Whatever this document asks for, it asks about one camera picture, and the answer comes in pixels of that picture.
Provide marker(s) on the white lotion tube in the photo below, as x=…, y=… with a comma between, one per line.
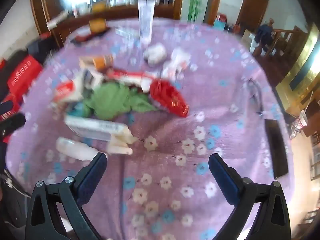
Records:
x=145, y=17

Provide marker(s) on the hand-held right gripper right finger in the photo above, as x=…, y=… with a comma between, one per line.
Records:
x=226, y=180

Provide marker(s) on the red foil packet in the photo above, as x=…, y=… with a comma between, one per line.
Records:
x=170, y=96

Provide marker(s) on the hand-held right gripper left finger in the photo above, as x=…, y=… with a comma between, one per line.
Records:
x=91, y=177

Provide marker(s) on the wooden stair railing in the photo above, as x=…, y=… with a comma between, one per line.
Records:
x=282, y=40

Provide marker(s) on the red plastic basket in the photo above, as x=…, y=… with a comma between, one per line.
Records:
x=22, y=72

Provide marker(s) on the red pouch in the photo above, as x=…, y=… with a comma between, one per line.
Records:
x=81, y=36

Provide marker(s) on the black phone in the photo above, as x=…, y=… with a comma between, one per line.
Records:
x=276, y=147

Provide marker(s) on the clear plastic bag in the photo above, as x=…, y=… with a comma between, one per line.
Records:
x=178, y=60

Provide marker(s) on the red and white carton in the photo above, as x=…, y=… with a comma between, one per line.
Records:
x=66, y=91

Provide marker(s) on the yellow tape roll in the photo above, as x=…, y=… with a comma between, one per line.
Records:
x=97, y=24

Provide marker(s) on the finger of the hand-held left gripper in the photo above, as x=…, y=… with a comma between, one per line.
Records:
x=12, y=123

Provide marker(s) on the brown wooden door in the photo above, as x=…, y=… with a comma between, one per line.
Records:
x=252, y=7

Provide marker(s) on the green cloth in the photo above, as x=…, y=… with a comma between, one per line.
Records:
x=112, y=100

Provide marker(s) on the dark jacket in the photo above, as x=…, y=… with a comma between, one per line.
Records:
x=265, y=33

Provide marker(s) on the white medicine box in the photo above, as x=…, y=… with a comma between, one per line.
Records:
x=92, y=127

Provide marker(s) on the gold framed picture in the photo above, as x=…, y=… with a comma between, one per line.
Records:
x=300, y=62

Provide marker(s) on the white knitted glove ball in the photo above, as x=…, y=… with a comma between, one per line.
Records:
x=155, y=53

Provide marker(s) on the wooden partition counter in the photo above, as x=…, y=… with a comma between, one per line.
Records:
x=70, y=22

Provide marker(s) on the eyeglasses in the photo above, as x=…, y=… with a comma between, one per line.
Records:
x=255, y=92

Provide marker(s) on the purple floral tablecloth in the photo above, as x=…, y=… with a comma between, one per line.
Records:
x=162, y=135

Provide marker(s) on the orange medicine box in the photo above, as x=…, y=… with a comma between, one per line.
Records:
x=101, y=61

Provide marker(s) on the white plastic bottle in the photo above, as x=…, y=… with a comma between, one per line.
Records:
x=75, y=150

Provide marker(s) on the red white toothpaste tube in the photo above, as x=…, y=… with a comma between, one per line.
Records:
x=130, y=76

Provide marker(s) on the bamboo wall painting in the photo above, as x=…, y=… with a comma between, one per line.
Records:
x=193, y=0

